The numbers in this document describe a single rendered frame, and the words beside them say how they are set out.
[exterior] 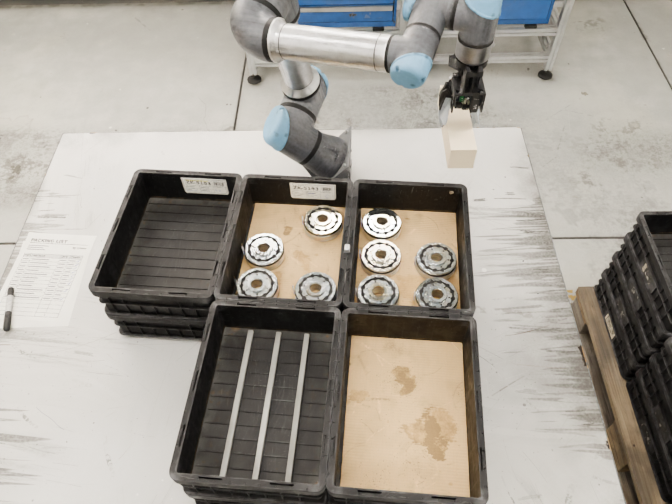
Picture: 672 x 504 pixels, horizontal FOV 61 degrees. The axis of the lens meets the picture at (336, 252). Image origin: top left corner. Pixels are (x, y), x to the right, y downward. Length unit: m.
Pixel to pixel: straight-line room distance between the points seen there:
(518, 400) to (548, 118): 2.08
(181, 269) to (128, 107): 2.02
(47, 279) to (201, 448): 0.76
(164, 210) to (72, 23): 2.75
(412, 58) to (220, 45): 2.68
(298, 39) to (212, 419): 0.84
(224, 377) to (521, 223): 0.98
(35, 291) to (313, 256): 0.80
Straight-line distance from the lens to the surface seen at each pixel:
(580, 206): 2.90
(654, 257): 2.03
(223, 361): 1.38
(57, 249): 1.88
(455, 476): 1.27
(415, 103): 3.26
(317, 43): 1.26
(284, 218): 1.59
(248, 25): 1.34
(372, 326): 1.33
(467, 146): 1.40
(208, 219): 1.62
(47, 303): 1.78
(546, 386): 1.54
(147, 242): 1.62
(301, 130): 1.68
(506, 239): 1.75
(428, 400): 1.32
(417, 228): 1.56
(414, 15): 1.25
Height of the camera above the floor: 2.04
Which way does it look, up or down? 54 degrees down
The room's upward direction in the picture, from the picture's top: 2 degrees counter-clockwise
